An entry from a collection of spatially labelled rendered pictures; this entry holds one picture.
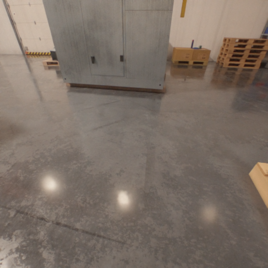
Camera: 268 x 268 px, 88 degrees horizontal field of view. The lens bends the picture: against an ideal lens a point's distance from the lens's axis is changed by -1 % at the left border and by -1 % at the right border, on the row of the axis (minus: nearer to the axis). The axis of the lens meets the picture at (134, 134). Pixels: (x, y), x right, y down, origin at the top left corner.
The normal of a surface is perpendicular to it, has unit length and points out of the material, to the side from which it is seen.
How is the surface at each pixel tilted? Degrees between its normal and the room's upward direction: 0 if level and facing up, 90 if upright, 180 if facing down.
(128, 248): 0
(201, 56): 90
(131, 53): 90
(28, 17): 90
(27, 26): 90
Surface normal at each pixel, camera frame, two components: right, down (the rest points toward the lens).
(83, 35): -0.18, 0.58
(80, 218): 0.01, -0.81
